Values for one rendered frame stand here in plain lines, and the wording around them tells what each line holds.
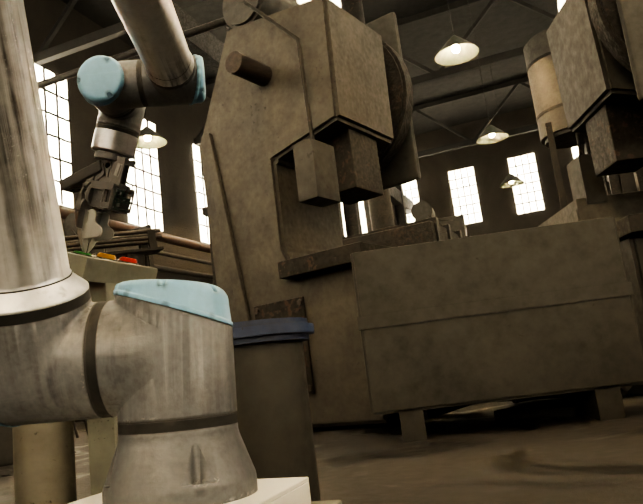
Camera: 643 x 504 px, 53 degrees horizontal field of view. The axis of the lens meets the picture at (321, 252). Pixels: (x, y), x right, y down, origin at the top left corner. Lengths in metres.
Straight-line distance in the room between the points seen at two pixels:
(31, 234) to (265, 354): 0.78
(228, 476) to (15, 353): 0.29
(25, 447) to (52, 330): 0.69
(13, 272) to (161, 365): 0.20
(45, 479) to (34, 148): 0.84
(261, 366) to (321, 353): 1.84
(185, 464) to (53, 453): 0.73
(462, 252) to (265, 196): 1.41
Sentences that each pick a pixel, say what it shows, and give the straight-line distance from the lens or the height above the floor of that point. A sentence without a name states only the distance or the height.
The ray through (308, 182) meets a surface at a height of 1.20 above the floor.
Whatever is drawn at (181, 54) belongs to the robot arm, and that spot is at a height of 0.86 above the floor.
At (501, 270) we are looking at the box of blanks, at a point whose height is 0.59.
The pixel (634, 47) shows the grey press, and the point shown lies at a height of 1.58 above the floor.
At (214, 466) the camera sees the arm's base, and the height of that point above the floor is 0.21.
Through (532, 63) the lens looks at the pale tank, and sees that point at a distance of 9.76.
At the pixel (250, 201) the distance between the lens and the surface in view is 3.66.
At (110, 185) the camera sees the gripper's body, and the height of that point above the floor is 0.72.
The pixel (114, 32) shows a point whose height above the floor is 6.04.
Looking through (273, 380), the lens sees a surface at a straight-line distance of 1.49.
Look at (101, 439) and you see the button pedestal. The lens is 1.44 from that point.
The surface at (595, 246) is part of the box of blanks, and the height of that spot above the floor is 0.63.
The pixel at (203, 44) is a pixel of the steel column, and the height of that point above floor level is 5.10.
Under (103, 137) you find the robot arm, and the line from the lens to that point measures 1.41.
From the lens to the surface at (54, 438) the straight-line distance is 1.50.
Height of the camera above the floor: 0.30
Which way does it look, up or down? 10 degrees up
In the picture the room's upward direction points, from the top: 7 degrees counter-clockwise
